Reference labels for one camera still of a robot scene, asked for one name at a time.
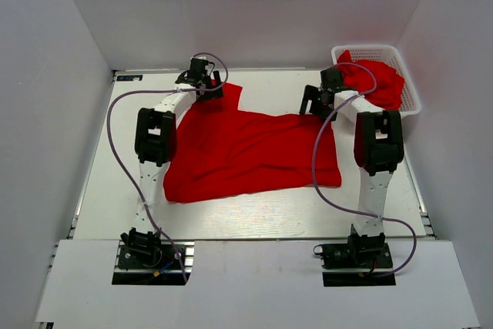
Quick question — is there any red t shirt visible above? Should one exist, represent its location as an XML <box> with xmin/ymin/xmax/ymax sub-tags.
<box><xmin>163</xmin><ymin>84</ymin><xmax>342</xmax><ymax>203</ymax></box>
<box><xmin>337</xmin><ymin>50</ymin><xmax>405</xmax><ymax>110</ymax></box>

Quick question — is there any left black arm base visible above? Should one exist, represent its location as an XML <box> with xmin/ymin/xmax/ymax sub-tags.
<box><xmin>112</xmin><ymin>228</ymin><xmax>194</xmax><ymax>286</ymax></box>

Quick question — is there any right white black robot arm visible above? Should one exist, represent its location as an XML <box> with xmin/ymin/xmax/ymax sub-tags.
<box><xmin>300</xmin><ymin>85</ymin><xmax>404</xmax><ymax>267</ymax></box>

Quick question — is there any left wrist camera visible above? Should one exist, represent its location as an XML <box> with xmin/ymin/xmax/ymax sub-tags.
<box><xmin>176</xmin><ymin>57</ymin><xmax>215</xmax><ymax>89</ymax></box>

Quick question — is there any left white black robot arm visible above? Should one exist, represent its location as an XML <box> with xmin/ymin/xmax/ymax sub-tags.
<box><xmin>134</xmin><ymin>71</ymin><xmax>223</xmax><ymax>233</ymax></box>

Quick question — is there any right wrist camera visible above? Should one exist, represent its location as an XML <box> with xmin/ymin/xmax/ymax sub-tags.
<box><xmin>320</xmin><ymin>67</ymin><xmax>344</xmax><ymax>93</ymax></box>

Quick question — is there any red t shirt in basket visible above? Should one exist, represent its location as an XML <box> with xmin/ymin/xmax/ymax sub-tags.
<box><xmin>337</xmin><ymin>50</ymin><xmax>405</xmax><ymax>110</ymax></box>

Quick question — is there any dark label sticker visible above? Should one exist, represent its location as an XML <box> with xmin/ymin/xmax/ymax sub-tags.
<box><xmin>116</xmin><ymin>75</ymin><xmax>143</xmax><ymax>82</ymax></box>

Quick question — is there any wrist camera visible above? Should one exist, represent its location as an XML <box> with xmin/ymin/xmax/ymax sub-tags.
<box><xmin>320</xmin><ymin>67</ymin><xmax>344</xmax><ymax>93</ymax></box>
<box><xmin>176</xmin><ymin>57</ymin><xmax>215</xmax><ymax>89</ymax></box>

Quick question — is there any white plastic basket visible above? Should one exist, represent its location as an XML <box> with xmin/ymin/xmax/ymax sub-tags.
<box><xmin>331</xmin><ymin>44</ymin><xmax>421</xmax><ymax>118</ymax></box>

